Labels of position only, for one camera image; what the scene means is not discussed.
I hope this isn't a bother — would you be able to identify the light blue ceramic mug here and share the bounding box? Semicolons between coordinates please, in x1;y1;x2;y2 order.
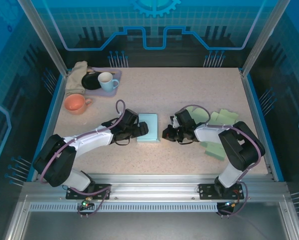
97;71;120;93

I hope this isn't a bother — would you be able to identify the aluminium frame post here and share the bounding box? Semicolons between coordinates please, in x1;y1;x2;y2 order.
16;0;71;78
240;0;292;78

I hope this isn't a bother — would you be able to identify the orange ceramic cup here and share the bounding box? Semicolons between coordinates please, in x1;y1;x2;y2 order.
64;93;93;115

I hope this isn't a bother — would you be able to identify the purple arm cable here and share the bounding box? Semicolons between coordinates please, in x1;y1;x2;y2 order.
173;104;263;218
40;99;127;219

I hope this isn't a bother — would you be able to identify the inline cable connector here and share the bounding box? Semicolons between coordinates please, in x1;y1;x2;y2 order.
80;196;95;209
223;199;241;209

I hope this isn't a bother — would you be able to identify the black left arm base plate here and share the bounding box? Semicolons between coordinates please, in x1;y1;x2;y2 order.
65;183;113;201

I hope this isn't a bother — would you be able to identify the slotted grey cable duct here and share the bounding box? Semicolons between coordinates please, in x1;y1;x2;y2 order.
28;202;222;213

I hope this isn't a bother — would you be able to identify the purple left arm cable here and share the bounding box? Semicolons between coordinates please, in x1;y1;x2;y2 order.
40;99;127;219

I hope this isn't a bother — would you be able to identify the beige folded cloth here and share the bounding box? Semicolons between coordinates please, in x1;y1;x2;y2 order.
64;60;89;96

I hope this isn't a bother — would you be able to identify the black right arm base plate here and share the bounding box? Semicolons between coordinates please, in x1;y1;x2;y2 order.
198;182;248;200

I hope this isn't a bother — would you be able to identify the light green paper box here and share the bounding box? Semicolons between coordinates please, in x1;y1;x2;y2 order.
185;105;240;161

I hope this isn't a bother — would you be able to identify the purple plastic tray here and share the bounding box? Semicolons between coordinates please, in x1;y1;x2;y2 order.
83;66;123;98

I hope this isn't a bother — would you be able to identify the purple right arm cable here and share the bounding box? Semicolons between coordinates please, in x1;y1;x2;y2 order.
173;104;263;218

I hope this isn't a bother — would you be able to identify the aluminium side rail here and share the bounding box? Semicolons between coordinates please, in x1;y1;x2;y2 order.
30;71;70;182
240;69;278;182

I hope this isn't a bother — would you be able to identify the light blue paper box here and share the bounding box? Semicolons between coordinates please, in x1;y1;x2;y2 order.
136;112;162;144

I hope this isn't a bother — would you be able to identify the black round plate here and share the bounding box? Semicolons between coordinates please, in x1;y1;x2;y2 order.
81;72;102;91

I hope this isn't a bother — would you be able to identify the aluminium mounting rail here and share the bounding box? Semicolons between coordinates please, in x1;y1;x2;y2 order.
21;173;289;202

